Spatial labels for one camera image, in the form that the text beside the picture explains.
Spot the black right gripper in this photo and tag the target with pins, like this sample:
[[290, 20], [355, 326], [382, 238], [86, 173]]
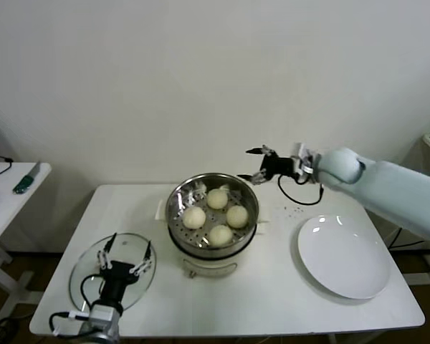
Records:
[[279, 166]]

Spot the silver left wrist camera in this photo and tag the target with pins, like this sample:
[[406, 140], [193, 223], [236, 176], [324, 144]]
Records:
[[102, 314]]

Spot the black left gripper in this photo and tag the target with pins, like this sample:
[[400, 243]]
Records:
[[116, 279]]

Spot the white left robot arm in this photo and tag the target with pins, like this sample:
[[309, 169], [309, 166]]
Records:
[[107, 333]]

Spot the round glass pot lid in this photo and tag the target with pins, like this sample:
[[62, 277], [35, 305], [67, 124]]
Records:
[[93, 251]]

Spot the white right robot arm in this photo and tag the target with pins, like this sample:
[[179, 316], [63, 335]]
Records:
[[397, 186]]

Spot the white side table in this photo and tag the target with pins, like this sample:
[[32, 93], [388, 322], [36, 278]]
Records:
[[7, 215]]

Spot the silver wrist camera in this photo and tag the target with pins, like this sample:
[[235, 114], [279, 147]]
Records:
[[304, 155], [102, 314]]

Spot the white round plate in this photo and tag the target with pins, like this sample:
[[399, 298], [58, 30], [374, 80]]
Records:
[[340, 258]]

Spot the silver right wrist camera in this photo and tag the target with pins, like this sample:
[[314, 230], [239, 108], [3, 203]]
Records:
[[304, 155]]

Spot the steel steamer pot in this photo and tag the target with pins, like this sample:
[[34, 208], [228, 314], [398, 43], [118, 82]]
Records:
[[208, 268]]

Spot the white steamed baozi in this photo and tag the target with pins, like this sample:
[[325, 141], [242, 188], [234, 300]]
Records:
[[194, 218], [220, 235], [237, 216], [216, 199]]

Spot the stainless steel steamer basket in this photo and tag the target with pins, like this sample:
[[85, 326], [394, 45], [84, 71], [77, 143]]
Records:
[[179, 200]]

